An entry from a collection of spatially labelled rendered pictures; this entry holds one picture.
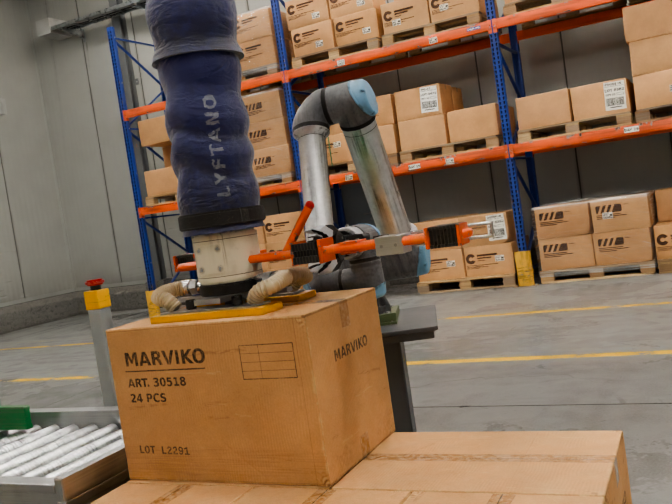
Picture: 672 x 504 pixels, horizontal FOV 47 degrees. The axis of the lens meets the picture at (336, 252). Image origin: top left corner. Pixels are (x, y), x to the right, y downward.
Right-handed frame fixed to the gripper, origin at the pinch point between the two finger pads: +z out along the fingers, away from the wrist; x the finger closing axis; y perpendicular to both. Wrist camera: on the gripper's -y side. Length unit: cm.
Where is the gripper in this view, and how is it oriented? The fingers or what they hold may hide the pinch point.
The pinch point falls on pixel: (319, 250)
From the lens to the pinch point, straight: 191.7
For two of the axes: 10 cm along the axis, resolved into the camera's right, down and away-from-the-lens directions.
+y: -8.9, 1.1, 4.3
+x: -1.4, -9.9, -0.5
